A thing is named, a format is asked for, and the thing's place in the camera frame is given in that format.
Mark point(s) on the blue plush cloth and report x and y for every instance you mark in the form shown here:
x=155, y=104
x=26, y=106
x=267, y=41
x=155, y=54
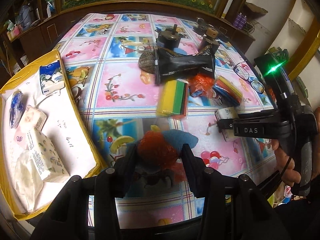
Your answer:
x=181, y=137

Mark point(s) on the steel thermos flask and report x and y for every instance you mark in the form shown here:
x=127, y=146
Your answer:
x=35, y=11

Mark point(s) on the dark cylindrical motor with shaft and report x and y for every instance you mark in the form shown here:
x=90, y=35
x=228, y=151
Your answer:
x=166, y=40

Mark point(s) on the white face towel pack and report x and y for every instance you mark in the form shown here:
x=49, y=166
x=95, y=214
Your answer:
x=226, y=113

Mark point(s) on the person's right hand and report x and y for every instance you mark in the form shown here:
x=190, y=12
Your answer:
x=287, y=160

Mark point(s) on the lemon print tissue pack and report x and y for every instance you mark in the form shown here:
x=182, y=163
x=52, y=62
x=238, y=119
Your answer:
x=46, y=157

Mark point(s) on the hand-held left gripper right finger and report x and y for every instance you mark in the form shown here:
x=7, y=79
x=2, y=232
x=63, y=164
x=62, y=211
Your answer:
x=193, y=172

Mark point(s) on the white soft tissue bag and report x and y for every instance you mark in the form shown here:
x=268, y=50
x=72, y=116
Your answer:
x=25, y=180

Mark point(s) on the white foam sheet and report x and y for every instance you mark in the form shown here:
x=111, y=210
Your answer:
x=65, y=120

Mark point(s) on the purple frame eyeglasses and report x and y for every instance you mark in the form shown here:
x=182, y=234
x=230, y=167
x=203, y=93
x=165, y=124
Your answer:
x=258, y=86

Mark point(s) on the orange plastic bag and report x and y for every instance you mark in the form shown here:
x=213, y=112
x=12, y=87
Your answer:
x=200, y=82

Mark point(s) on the white tissue pack red label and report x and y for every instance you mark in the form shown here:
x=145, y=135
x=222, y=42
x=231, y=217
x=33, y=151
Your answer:
x=32, y=118

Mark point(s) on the yellow green black sponge pack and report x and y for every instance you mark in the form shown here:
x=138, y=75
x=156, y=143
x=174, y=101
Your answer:
x=172, y=97

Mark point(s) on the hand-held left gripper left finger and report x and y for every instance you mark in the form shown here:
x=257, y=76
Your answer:
x=127, y=167

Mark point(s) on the black packet with gold trim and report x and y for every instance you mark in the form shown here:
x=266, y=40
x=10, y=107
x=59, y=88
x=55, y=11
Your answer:
x=185, y=66

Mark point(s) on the purple bottle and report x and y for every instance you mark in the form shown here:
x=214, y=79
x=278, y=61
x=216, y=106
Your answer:
x=238, y=20
x=244, y=21

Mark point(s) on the brown mesh pouch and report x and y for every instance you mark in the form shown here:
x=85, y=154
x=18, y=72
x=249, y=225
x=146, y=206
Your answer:
x=147, y=61

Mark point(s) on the wooden wall shelf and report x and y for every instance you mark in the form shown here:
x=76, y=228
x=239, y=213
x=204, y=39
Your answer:
x=255, y=8

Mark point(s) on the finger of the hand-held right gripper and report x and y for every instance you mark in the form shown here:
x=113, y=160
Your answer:
x=225, y=127
x=252, y=116

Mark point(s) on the pink box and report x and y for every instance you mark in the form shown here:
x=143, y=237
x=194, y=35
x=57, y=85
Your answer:
x=13, y=33

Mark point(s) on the blue clear plastic tissue packet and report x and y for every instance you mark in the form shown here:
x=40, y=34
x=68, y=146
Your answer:
x=16, y=107

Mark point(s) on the dark wooden sideboard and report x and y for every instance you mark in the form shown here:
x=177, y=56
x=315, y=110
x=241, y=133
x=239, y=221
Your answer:
x=70, y=16

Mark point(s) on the multicolour sponge pack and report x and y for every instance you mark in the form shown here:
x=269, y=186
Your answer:
x=228, y=90

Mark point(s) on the green white wipes pack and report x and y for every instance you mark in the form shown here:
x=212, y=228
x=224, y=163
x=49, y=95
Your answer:
x=10, y=25

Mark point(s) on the blue electric kettle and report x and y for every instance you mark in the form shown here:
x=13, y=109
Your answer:
x=25, y=16

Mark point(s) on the blue floral tissue pack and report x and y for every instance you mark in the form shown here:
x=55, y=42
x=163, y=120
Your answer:
x=51, y=77

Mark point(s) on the yellow cardboard box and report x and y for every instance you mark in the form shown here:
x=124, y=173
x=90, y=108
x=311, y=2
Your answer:
x=80, y=120

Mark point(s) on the printed fruit tablecloth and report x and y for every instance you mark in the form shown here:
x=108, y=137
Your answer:
x=125, y=97

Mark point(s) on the orange mesh bag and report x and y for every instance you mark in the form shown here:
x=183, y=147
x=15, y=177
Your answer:
x=157, y=150

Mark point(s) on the white spray bottle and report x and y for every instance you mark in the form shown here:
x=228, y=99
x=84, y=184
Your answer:
x=48, y=8

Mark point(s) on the pink tissue pack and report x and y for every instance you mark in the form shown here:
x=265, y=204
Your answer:
x=20, y=140

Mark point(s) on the wooden spool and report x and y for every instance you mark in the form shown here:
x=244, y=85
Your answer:
x=212, y=31

